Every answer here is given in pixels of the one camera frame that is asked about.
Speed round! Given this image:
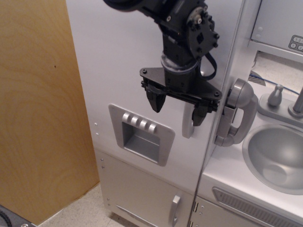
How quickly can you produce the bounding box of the black equipment base corner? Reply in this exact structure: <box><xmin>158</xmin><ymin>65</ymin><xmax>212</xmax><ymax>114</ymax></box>
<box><xmin>0</xmin><ymin>205</ymin><xmax>36</xmax><ymax>227</ymax></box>

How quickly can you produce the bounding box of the plywood board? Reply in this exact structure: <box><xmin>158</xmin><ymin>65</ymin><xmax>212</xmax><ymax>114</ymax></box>
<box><xmin>0</xmin><ymin>0</ymin><xmax>98</xmax><ymax>224</ymax></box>

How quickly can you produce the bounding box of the white lower freezer door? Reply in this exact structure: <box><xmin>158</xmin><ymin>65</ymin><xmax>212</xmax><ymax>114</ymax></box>
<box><xmin>95</xmin><ymin>151</ymin><xmax>194</xmax><ymax>227</ymax></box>

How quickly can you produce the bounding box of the white toy fridge door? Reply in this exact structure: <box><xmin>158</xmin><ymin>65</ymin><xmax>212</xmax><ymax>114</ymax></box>
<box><xmin>65</xmin><ymin>0</ymin><xmax>244</xmax><ymax>193</ymax></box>

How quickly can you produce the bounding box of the grey ice dispenser panel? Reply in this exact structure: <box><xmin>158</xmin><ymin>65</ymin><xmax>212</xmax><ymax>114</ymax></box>
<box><xmin>108</xmin><ymin>104</ymin><xmax>175</xmax><ymax>166</ymax></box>

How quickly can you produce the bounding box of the white toy kitchen cabinet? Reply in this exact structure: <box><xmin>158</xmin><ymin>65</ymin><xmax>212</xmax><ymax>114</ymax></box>
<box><xmin>192</xmin><ymin>0</ymin><xmax>303</xmax><ymax>227</ymax></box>

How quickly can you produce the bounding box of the grey fridge door handle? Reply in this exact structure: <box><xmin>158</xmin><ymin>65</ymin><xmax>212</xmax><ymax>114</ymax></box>
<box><xmin>182</xmin><ymin>101</ymin><xmax>195</xmax><ymax>139</ymax></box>

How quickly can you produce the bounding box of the grey toy faucet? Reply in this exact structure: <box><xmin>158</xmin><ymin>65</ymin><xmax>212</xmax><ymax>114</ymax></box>
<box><xmin>258</xmin><ymin>84</ymin><xmax>303</xmax><ymax>128</ymax></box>

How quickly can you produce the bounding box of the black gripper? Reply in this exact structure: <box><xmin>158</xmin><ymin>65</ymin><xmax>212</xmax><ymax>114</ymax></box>
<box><xmin>140</xmin><ymin>67</ymin><xmax>222</xmax><ymax>127</ymax></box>

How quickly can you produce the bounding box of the grey lower door handle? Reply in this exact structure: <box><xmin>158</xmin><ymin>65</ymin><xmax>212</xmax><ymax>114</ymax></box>
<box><xmin>169</xmin><ymin>195</ymin><xmax>181</xmax><ymax>227</ymax></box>

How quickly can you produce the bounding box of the grey toy sink basin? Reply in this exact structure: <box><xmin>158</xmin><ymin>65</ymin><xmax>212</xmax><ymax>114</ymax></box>
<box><xmin>242</xmin><ymin>124</ymin><xmax>303</xmax><ymax>195</ymax></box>

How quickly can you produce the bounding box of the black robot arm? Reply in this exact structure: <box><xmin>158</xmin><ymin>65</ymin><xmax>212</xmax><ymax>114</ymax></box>
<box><xmin>106</xmin><ymin>0</ymin><xmax>222</xmax><ymax>126</ymax></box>

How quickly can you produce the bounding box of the grey toy telephone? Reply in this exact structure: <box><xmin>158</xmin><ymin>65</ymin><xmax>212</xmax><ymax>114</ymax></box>
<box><xmin>214</xmin><ymin>79</ymin><xmax>258</xmax><ymax>147</ymax></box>

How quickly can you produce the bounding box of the blue cable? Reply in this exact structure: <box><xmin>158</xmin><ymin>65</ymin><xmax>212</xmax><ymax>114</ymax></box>
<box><xmin>249</xmin><ymin>74</ymin><xmax>301</xmax><ymax>96</ymax></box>

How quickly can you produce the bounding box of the toy microwave with keypad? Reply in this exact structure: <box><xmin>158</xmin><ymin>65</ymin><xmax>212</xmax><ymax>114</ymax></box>
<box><xmin>249</xmin><ymin>0</ymin><xmax>303</xmax><ymax>63</ymax></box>

